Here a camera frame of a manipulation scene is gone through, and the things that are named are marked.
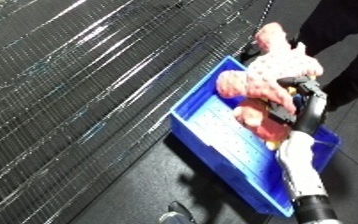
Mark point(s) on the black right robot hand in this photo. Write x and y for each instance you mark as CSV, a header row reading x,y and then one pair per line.
x,y
311,110

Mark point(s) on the pink soft toy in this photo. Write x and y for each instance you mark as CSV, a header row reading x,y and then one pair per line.
x,y
279,71

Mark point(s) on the pale right robot arm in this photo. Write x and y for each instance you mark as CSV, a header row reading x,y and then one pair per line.
x,y
303,166

